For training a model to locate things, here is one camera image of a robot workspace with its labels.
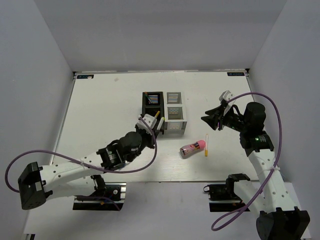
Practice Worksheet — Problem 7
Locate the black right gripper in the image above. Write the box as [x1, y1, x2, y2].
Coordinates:
[201, 104, 249, 133]

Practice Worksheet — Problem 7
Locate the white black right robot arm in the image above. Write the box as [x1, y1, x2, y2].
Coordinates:
[201, 100, 310, 240]

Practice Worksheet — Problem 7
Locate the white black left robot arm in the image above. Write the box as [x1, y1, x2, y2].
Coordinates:
[17, 121, 161, 211]

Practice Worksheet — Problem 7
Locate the orange capped white marker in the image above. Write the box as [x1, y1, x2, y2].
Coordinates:
[204, 134, 209, 157]

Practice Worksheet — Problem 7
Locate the white slotted pen holder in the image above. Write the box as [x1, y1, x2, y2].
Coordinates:
[164, 91, 188, 135]

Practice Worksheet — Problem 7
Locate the pink capped glue bottle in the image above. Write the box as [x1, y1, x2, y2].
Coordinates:
[179, 140, 206, 159]

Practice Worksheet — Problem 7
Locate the black slotted pen holder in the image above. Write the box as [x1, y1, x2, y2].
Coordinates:
[142, 91, 165, 137]

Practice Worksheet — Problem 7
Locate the blue corner label sticker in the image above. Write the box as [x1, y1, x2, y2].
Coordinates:
[227, 72, 246, 77]

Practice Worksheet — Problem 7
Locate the left blue corner label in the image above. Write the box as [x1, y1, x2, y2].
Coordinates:
[76, 74, 94, 79]

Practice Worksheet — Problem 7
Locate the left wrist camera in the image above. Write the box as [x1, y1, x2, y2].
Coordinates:
[136, 114, 157, 131]

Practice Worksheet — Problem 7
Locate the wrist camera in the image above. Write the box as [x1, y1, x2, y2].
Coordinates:
[219, 90, 235, 116]
[136, 114, 157, 131]

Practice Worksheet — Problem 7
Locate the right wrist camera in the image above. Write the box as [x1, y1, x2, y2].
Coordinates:
[219, 90, 235, 116]

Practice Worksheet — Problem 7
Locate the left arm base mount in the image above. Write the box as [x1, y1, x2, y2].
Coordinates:
[72, 183, 127, 212]

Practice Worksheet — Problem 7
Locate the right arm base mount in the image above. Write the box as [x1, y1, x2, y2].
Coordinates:
[203, 173, 250, 213]

